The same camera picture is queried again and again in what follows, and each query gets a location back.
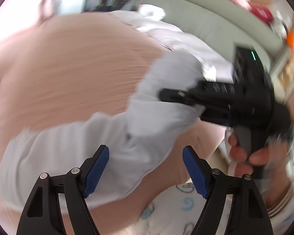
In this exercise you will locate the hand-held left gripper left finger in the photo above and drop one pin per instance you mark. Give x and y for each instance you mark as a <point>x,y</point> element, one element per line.
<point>96,171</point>

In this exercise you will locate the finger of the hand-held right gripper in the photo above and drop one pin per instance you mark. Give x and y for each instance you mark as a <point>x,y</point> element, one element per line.
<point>178,94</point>

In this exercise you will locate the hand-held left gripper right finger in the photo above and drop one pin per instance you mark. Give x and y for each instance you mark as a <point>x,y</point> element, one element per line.
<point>194,173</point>

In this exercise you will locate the white shirt with navy trim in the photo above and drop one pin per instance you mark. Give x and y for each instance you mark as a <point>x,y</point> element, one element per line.
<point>125,139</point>

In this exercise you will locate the person's right forearm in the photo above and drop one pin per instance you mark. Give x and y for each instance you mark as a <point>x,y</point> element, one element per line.
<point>284,188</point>

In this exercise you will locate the person's right hand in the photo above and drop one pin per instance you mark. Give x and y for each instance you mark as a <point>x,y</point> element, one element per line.
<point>237,156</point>

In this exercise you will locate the person's printed pyjama leg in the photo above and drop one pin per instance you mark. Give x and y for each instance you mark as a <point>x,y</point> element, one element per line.
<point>186,215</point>

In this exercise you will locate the pale pink quilt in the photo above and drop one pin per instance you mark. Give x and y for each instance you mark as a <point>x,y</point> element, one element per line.
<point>181,39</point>

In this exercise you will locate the grey-green padded headboard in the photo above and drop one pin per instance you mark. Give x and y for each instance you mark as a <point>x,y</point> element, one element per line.
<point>210,17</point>

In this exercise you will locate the white cloth on sofa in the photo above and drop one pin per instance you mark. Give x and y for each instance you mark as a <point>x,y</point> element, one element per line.
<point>152,11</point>

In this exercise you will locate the red plush toy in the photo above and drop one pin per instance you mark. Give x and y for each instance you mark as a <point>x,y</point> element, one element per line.
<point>261,13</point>

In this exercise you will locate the pink sheeted bed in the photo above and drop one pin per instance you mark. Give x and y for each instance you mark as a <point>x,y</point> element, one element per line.
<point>76,66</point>

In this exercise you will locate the pink pillow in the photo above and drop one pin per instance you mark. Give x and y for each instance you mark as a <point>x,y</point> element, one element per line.
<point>19,9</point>

